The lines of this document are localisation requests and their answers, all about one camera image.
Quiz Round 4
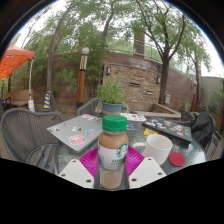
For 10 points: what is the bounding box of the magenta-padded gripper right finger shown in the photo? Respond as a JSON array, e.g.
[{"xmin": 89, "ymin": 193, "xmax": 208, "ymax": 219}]
[{"xmin": 124, "ymin": 145, "xmax": 168, "ymax": 190}]

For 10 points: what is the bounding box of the orange patio umbrella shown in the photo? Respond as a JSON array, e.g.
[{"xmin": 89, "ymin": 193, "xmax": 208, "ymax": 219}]
[{"xmin": 0, "ymin": 44, "xmax": 36, "ymax": 113}]

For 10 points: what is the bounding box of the yellow card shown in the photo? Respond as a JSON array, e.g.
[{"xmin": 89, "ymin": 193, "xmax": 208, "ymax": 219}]
[{"xmin": 143, "ymin": 128, "xmax": 159, "ymax": 137}]

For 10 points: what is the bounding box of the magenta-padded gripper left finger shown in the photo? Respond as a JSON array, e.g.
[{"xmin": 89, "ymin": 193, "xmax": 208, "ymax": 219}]
[{"xmin": 58, "ymin": 146, "xmax": 101, "ymax": 190}]

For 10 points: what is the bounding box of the black laptop with stickers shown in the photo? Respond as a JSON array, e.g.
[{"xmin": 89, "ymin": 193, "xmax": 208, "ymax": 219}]
[{"xmin": 141, "ymin": 116, "xmax": 193, "ymax": 144}]

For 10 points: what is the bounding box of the coffee bottle with green cap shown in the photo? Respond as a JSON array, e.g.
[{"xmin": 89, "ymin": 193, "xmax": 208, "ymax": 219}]
[{"xmin": 97, "ymin": 114, "xmax": 130, "ymax": 190}]

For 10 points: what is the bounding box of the silver laptop with stickers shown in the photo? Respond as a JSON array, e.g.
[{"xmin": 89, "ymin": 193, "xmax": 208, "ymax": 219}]
[{"xmin": 46, "ymin": 113, "xmax": 104, "ymax": 154}]

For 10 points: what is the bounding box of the green plant in teal pot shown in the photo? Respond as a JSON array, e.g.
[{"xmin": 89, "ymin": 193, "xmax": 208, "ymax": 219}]
[{"xmin": 96, "ymin": 78, "xmax": 128, "ymax": 116}]

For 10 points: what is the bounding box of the blue and yellow striped cone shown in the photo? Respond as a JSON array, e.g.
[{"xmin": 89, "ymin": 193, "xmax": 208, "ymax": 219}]
[{"xmin": 43, "ymin": 90, "xmax": 53, "ymax": 111}]

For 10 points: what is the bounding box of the stone fountain basin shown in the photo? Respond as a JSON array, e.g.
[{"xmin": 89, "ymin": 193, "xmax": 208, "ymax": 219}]
[{"xmin": 133, "ymin": 103, "xmax": 183, "ymax": 120}]

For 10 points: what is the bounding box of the white ceramic mug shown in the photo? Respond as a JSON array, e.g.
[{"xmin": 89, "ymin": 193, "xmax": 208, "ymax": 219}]
[{"xmin": 132, "ymin": 133, "xmax": 174, "ymax": 166}]

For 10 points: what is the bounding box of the flat round red coaster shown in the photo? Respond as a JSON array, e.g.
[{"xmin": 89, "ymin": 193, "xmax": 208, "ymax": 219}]
[{"xmin": 168, "ymin": 151, "xmax": 186, "ymax": 168}]

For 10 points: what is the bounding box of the tree with dark trunk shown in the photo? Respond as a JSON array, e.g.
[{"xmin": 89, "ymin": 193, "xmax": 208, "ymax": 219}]
[{"xmin": 133, "ymin": 0, "xmax": 211, "ymax": 106}]

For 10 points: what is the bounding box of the wooden lamp post with globe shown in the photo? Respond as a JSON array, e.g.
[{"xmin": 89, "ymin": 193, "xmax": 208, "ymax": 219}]
[
  {"xmin": 190, "ymin": 83, "xmax": 198, "ymax": 113},
  {"xmin": 76, "ymin": 46, "xmax": 90, "ymax": 109}
]

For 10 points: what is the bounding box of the white sticker sheet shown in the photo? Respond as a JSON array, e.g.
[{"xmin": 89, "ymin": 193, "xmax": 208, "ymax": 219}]
[{"xmin": 119, "ymin": 112, "xmax": 148, "ymax": 123}]

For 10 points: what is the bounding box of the tree with leaning trunk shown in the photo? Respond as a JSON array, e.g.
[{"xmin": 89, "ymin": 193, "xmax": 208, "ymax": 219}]
[{"xmin": 23, "ymin": 0, "xmax": 118, "ymax": 109}]

